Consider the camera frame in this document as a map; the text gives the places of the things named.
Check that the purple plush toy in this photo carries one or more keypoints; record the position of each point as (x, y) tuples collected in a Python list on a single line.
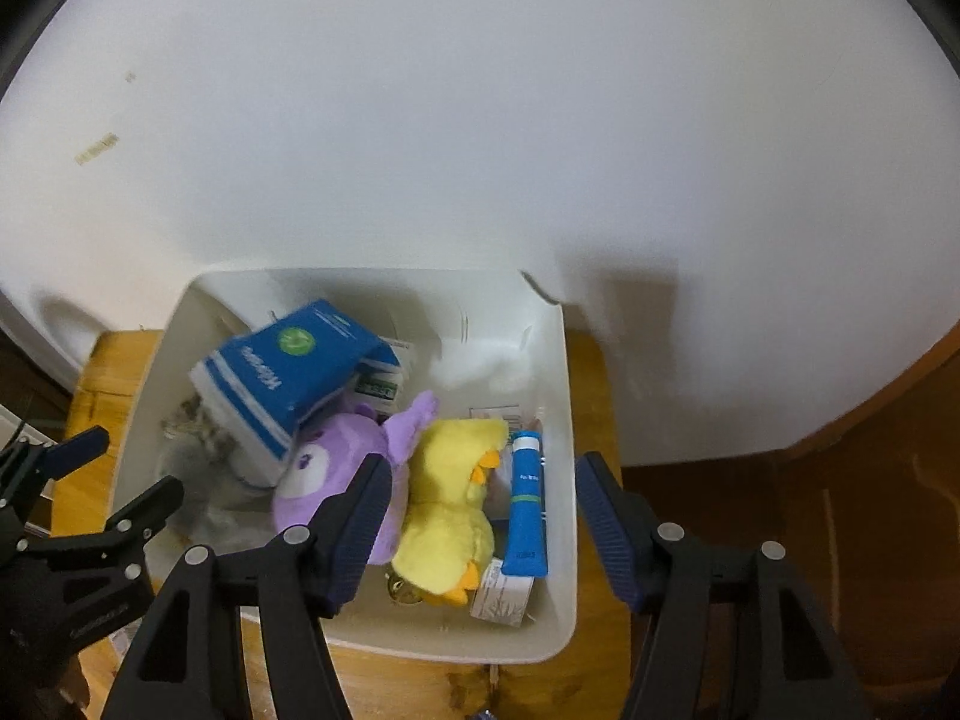
[(326, 461)]

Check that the plaid fabric bow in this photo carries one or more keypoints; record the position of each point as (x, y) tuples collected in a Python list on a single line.
[(192, 419)]

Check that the blue cream tube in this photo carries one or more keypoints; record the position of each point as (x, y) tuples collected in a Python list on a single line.
[(526, 542)]

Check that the blue Hiipapa wipes pack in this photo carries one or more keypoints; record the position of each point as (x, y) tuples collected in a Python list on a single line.
[(263, 385)]

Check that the pink tissue pack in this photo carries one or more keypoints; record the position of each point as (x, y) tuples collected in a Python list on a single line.
[(517, 419)]

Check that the white green medicine box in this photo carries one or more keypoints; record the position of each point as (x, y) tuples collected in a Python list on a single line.
[(380, 377)]

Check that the small white barcode box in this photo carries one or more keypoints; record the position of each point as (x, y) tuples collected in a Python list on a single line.
[(501, 599)]

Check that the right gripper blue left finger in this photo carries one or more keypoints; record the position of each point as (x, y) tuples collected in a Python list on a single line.
[(344, 530)]

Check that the gold round compact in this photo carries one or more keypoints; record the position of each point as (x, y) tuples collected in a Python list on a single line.
[(401, 591)]

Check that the white plastic storage bin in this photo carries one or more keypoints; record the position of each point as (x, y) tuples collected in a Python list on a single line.
[(481, 338)]

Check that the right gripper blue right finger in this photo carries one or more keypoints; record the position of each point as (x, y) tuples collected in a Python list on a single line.
[(624, 531)]

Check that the clear plastic bottle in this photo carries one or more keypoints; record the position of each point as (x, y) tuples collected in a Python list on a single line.
[(218, 509)]

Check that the white curved chair back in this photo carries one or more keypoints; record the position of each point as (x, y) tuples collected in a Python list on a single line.
[(38, 348)]

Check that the yellow duck plush toy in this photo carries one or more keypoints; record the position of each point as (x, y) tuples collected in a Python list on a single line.
[(446, 541)]

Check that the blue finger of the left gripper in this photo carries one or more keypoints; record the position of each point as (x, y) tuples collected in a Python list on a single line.
[(147, 514), (76, 452)]

